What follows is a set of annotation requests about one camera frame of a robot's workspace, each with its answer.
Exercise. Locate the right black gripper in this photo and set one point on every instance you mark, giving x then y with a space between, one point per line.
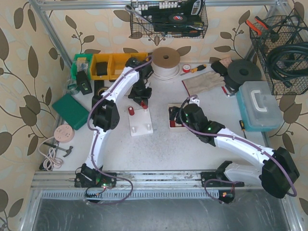
176 115

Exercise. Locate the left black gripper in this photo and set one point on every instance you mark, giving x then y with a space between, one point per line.
140 94

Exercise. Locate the large red spring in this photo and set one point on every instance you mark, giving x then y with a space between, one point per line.
144 105
131 111

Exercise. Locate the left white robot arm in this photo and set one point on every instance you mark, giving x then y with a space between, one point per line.
104 115

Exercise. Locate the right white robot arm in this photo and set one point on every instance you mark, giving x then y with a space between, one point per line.
273 170

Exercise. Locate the white spring tray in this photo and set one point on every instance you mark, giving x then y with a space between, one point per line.
177 128

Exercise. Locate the brown tape roll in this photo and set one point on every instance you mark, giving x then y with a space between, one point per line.
101 90

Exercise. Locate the yellow storage bin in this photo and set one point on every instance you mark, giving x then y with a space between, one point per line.
116 63

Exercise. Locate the black box in bin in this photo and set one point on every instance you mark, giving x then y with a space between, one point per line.
101 68

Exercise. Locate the red white tape roll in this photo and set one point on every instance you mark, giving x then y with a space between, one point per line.
186 68

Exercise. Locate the beige work glove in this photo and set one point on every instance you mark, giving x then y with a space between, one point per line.
203 82

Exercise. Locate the black green meter device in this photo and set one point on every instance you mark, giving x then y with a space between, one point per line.
83 83

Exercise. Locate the black rectangular block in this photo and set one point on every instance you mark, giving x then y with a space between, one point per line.
218 67

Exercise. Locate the green storage bin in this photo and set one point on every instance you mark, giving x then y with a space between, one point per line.
81 62

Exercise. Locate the small yellow black screwdriver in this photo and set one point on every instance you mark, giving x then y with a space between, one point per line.
242 128

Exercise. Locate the glass jar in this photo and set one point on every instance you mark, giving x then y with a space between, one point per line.
72 87

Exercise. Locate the green foam pad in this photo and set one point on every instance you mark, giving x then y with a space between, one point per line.
71 111

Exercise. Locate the sandpaper sheet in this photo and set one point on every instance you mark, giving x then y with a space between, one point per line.
226 62

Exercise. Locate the black plastic spool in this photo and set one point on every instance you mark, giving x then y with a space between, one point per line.
240 71

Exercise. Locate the teal plastic case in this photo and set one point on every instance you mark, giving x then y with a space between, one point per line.
258 107

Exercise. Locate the round sanding disc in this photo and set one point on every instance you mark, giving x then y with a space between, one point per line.
64 133

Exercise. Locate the small hammer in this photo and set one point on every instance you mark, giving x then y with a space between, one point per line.
67 151

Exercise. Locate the white peg base plate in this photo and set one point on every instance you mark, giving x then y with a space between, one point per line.
140 123

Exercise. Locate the white cable coil spool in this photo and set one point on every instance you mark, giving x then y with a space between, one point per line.
165 63

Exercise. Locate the red handled hex key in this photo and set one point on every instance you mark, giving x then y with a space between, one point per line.
229 92

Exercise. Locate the wire basket with tools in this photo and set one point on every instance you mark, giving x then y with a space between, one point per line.
167 19

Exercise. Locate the orange handled pliers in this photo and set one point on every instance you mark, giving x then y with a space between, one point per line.
259 22

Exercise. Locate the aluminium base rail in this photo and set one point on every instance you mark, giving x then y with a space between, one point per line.
135 185

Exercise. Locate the wire basket with hose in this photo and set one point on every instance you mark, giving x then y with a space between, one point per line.
283 54

